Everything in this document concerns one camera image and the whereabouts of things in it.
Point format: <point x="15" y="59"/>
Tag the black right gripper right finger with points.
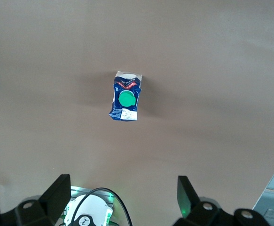
<point x="198" y="214"/>

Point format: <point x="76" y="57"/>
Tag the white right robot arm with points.
<point x="92" y="207"/>

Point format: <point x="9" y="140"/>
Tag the blue milk carton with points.
<point x="125" y="113"/>

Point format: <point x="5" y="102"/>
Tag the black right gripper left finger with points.
<point x="45" y="207"/>

